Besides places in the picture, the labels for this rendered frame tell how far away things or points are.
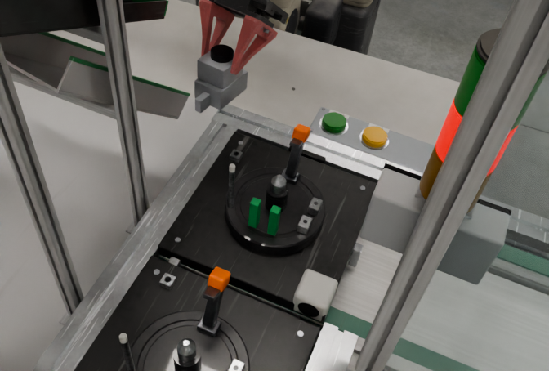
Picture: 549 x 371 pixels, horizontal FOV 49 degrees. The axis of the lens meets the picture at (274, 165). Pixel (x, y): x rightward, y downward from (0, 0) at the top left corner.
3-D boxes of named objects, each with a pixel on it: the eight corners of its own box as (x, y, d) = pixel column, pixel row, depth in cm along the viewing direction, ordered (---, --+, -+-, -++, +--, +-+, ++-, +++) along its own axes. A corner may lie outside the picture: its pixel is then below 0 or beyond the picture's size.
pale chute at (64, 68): (114, 84, 98) (126, 60, 98) (178, 119, 94) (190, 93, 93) (-23, 46, 72) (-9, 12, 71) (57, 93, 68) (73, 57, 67)
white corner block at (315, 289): (302, 282, 81) (306, 265, 78) (334, 295, 80) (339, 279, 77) (289, 310, 78) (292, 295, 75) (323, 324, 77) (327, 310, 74)
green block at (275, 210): (270, 226, 82) (273, 203, 78) (278, 230, 82) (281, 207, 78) (266, 233, 81) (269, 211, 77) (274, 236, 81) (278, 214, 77)
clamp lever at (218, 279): (205, 315, 72) (216, 265, 68) (220, 321, 72) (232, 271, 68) (191, 333, 69) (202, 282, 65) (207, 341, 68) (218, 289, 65)
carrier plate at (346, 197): (234, 139, 97) (234, 130, 96) (376, 191, 92) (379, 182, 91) (158, 253, 82) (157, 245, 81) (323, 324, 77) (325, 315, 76)
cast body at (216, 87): (221, 77, 86) (222, 33, 81) (247, 88, 85) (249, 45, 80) (185, 105, 81) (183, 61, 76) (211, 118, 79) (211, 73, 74)
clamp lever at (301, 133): (286, 168, 88) (298, 122, 84) (299, 173, 87) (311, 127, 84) (278, 179, 85) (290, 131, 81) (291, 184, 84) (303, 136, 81)
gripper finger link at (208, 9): (222, 69, 76) (252, -2, 74) (177, 50, 78) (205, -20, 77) (245, 78, 82) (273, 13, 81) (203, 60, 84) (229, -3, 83)
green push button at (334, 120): (325, 117, 102) (327, 108, 101) (348, 124, 101) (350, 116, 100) (317, 131, 100) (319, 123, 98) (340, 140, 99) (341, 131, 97)
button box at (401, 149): (316, 129, 107) (321, 104, 102) (431, 170, 103) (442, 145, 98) (301, 156, 103) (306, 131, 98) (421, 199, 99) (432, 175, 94)
